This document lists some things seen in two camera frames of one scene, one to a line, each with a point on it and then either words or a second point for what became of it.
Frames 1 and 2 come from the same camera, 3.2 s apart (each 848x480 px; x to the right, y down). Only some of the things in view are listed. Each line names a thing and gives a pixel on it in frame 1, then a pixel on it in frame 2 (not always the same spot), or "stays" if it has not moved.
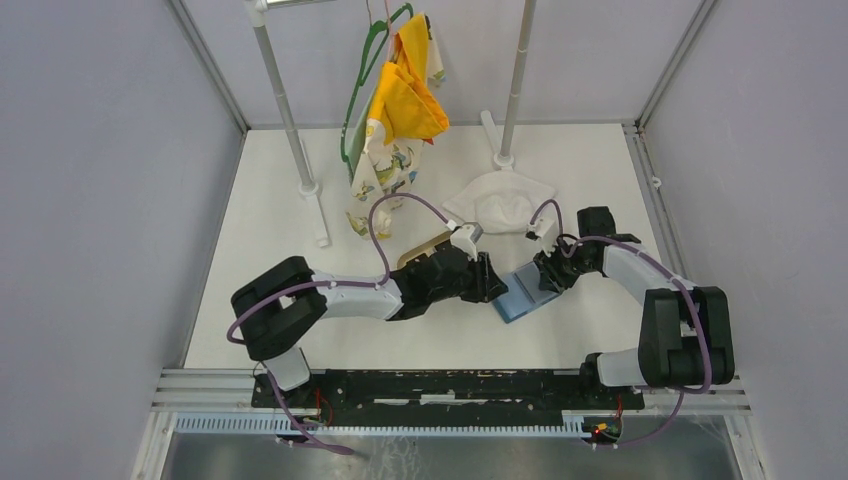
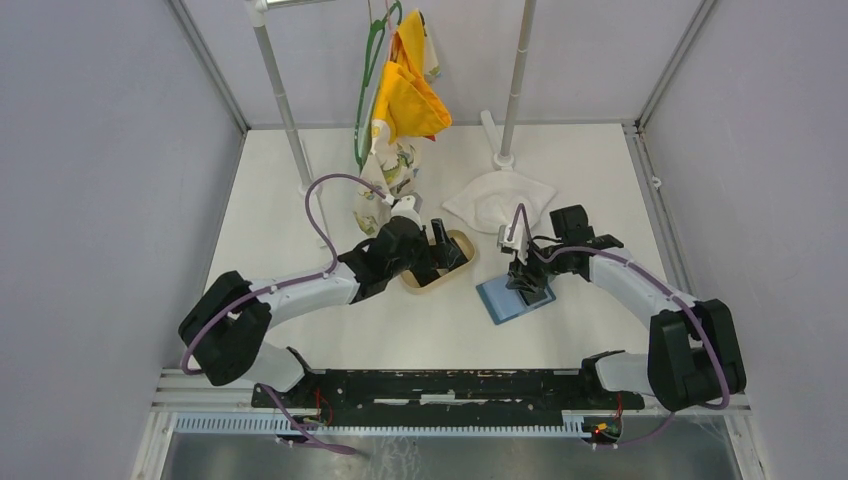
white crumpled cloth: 501,201 stays
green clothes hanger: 362,78 to 366,101
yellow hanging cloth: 406,106 stays
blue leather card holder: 524,292 stays
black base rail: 444,394 stays
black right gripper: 551,278 to 525,276
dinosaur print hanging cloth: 387,168 stays
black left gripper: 487,285 to 446,252
